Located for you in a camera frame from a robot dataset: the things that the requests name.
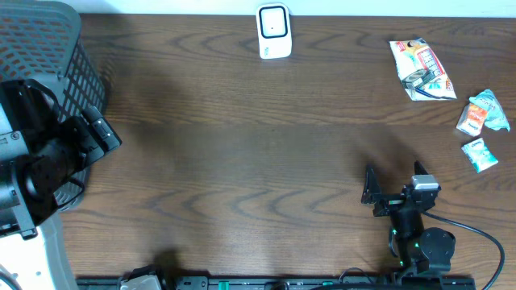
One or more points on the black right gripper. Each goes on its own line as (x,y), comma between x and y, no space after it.
(372,193)

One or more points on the teal white drink carton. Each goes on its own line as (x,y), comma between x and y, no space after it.
(479,155)

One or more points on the orange juice carton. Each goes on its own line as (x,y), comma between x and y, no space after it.
(472,120)

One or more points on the white blue snack bag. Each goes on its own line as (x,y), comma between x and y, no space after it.
(412,55)

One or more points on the dark green round-label packet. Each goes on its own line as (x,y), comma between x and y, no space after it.
(418,79)

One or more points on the teal snack packet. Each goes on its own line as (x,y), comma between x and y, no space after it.
(496,118)

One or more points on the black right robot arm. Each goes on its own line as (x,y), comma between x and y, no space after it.
(424,253)

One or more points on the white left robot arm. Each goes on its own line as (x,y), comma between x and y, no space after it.
(39,155)

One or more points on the white barcode scanner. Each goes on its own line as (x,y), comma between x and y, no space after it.
(274,31)

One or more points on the grey plastic mesh basket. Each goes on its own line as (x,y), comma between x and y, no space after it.
(41,41)

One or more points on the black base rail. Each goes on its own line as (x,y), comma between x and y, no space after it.
(348,282)

